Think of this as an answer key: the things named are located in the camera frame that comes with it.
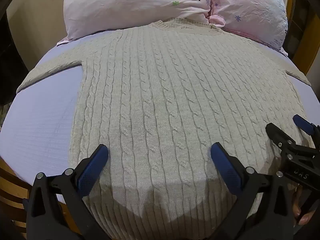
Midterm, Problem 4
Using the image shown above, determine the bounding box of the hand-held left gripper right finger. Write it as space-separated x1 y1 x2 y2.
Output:
210 142 293 240

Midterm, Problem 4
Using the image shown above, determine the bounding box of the wooden bed frame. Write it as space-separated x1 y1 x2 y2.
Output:
0 155 75 240

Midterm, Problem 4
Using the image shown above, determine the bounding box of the person's right hand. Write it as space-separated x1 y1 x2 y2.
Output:
291 186 317 226

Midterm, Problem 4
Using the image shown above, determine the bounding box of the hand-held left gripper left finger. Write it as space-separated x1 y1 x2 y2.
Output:
24 144 109 240

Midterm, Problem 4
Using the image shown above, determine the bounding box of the lavender bed sheet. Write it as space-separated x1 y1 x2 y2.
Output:
0 29 314 202

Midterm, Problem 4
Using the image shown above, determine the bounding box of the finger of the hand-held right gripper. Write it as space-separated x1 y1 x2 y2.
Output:
293 114 320 137
265 122 298 153

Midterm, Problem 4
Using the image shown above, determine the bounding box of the beige cable-knit sweater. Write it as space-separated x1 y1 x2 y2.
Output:
16 17 316 240

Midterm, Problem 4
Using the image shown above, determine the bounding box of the pink floral pillow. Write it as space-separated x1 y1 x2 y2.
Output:
57 0 213 47
209 0 288 55

